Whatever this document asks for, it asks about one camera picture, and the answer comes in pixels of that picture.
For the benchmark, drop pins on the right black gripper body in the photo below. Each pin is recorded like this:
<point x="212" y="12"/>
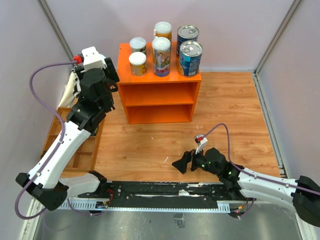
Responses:
<point x="194" y="162"/>

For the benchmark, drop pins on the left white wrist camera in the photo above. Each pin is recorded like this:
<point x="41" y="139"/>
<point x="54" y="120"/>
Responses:
<point x="90" y="58"/>

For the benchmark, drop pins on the orange wooden shelf cabinet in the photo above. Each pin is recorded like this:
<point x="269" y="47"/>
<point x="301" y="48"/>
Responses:
<point x="150" y="99"/>

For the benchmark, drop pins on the black white striped cloth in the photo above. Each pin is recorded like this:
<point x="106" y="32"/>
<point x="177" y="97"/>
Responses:
<point x="72" y="89"/>

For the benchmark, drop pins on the orange fruit can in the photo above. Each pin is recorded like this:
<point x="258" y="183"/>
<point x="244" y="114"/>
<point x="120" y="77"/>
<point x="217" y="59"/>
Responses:
<point x="138" y="62"/>

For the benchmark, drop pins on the tall blue colourful can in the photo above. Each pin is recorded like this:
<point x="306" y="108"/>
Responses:
<point x="161" y="56"/>

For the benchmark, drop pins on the wooden compartment tray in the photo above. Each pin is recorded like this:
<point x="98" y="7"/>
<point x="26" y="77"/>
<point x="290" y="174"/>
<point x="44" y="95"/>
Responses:
<point x="84" y="160"/>

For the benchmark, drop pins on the yellow can with white lid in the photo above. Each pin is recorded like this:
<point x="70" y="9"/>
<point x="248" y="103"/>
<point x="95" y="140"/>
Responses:
<point x="163" y="29"/>

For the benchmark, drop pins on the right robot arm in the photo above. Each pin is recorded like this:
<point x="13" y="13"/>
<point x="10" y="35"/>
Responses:
<point x="302" y="196"/>

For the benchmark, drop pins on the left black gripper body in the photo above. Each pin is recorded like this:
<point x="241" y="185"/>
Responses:
<point x="111" y="72"/>

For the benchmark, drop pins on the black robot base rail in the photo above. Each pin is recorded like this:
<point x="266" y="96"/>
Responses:
<point x="165" y="195"/>

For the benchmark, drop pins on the small green can white lid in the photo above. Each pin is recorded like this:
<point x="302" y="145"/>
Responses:
<point x="138" y="44"/>

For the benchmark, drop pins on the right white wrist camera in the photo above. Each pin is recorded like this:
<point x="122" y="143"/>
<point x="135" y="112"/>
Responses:
<point x="201" y="141"/>

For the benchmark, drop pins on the dark blue tin can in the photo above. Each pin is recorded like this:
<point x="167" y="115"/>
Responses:
<point x="186" y="33"/>

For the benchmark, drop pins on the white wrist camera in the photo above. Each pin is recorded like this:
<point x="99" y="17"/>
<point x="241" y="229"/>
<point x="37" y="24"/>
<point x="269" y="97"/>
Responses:
<point x="201" y="141"/>
<point x="90" y="58"/>

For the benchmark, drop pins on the blue yellow tin can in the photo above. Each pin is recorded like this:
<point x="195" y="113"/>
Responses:
<point x="190" y="54"/>

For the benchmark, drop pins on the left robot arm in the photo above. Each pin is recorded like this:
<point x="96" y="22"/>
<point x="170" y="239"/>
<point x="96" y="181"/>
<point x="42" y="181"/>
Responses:
<point x="44" y="181"/>

